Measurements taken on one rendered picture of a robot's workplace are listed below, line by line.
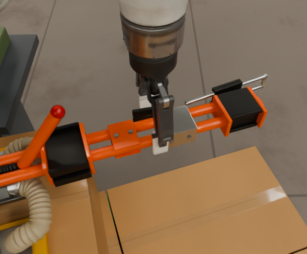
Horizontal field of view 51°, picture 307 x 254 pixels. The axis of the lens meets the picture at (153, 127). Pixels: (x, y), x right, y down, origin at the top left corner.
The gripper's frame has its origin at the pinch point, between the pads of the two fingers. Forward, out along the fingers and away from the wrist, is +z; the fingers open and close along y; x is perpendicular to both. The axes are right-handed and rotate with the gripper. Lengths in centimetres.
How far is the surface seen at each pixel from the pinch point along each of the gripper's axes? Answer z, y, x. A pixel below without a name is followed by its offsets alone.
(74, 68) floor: 107, -150, -13
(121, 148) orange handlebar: -1.4, 4.1, -7.5
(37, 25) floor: 107, -210, -33
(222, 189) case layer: 53, -6, 27
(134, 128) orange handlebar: -1.5, 0.3, -3.9
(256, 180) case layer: 53, -6, 41
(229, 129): 0.1, 5.1, 14.2
